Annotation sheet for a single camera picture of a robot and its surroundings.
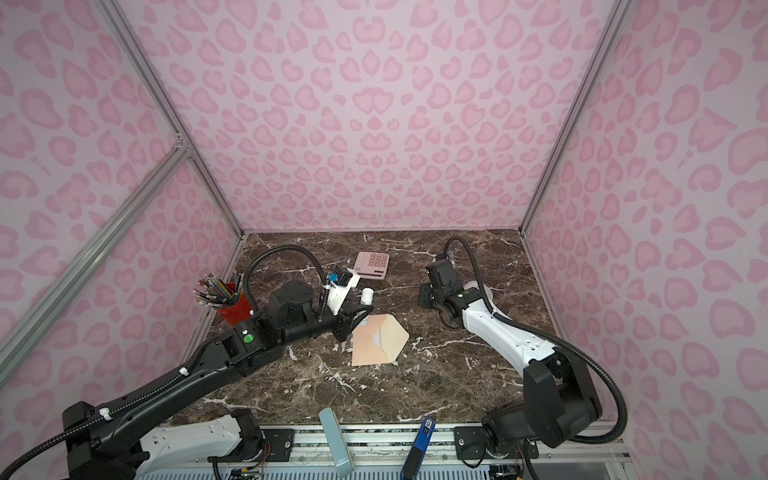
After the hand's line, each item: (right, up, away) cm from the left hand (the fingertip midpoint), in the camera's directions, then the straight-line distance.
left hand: (370, 301), depth 66 cm
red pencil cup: (-41, -7, +23) cm, 47 cm away
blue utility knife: (+10, -37, +3) cm, 39 cm away
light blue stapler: (-9, -36, +8) cm, 38 cm away
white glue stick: (-1, +1, -1) cm, 2 cm away
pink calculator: (-3, +7, +42) cm, 42 cm away
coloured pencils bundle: (-47, 0, +18) cm, 50 cm away
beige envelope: (+5, -15, +26) cm, 31 cm away
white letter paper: (0, -15, +25) cm, 29 cm away
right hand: (+14, 0, +21) cm, 25 cm away
